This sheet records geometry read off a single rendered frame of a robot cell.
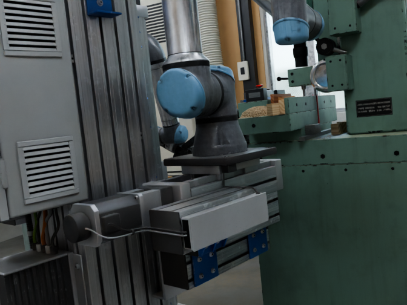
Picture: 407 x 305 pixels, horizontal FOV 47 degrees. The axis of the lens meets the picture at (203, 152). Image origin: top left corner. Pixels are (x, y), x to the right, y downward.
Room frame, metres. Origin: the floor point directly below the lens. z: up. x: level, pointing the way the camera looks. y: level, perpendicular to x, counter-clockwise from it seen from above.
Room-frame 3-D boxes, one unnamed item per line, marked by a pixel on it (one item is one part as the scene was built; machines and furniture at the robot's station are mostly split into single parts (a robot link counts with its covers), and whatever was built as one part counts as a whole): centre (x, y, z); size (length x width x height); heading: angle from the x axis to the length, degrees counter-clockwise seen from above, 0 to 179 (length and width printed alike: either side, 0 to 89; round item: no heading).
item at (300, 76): (1.84, -0.44, 1.03); 0.14 x 0.07 x 0.09; 59
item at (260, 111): (1.68, -0.22, 0.92); 0.14 x 0.09 x 0.04; 59
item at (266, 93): (1.94, -0.25, 0.99); 0.13 x 0.11 x 0.06; 149
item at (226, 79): (1.26, -0.04, 0.98); 0.13 x 0.12 x 0.14; 152
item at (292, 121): (1.90, -0.33, 0.87); 0.61 x 0.30 x 0.06; 149
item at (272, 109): (1.77, -0.38, 0.92); 0.55 x 0.02 x 0.04; 149
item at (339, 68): (1.62, -0.50, 1.02); 0.09 x 0.07 x 0.12; 149
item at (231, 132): (1.26, -0.04, 0.87); 0.15 x 0.15 x 0.10
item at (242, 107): (1.95, -0.25, 0.91); 0.15 x 0.14 x 0.09; 149
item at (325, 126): (1.88, -0.37, 0.82); 0.40 x 0.21 x 0.04; 149
